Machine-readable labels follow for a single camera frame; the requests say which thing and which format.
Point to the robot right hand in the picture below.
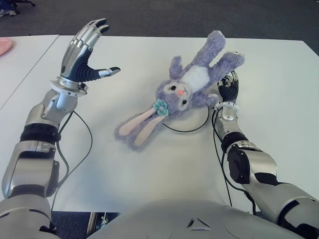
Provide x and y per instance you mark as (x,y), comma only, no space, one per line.
(229,92)

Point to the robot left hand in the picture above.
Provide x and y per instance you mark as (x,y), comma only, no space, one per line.
(74,59)

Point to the purple plush bunny doll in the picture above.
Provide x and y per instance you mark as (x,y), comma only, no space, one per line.
(189,74)

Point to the robot left arm silver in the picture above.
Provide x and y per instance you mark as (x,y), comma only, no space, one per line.
(32,161)

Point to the robot right arm silver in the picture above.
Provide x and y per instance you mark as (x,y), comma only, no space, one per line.
(259,164)

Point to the white plate black rim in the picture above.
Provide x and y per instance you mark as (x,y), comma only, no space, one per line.
(192,123)

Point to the pink plate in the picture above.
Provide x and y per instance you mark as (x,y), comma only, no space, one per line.
(5,46)

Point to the white sneaker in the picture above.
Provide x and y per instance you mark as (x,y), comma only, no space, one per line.
(7,12)

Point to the grey robot torso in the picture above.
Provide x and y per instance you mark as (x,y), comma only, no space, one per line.
(194,211)

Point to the metal table leg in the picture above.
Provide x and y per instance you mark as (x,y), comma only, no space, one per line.
(92,221)

